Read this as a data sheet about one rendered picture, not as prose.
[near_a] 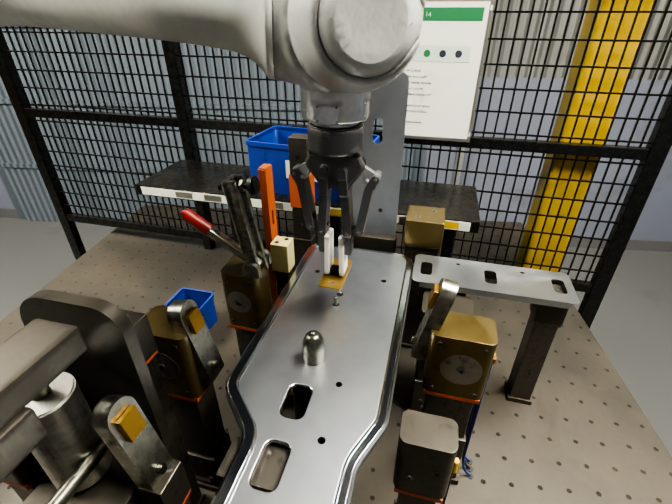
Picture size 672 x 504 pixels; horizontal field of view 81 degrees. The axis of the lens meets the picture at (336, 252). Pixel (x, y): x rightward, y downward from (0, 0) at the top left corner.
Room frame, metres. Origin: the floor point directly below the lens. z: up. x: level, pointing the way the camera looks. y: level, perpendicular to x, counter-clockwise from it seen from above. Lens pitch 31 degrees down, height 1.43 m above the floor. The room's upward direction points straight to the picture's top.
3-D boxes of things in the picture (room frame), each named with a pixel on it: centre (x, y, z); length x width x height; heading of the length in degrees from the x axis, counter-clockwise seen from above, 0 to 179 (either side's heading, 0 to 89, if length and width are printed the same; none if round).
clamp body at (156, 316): (0.41, 0.24, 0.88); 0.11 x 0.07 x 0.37; 76
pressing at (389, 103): (0.78, -0.08, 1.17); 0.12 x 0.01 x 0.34; 76
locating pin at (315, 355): (0.41, 0.03, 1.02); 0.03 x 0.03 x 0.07
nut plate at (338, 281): (0.53, 0.00, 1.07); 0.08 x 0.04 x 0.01; 166
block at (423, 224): (0.76, -0.19, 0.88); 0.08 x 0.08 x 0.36; 76
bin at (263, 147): (0.99, 0.06, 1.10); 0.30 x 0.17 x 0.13; 70
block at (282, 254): (0.64, 0.10, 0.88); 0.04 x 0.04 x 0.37; 76
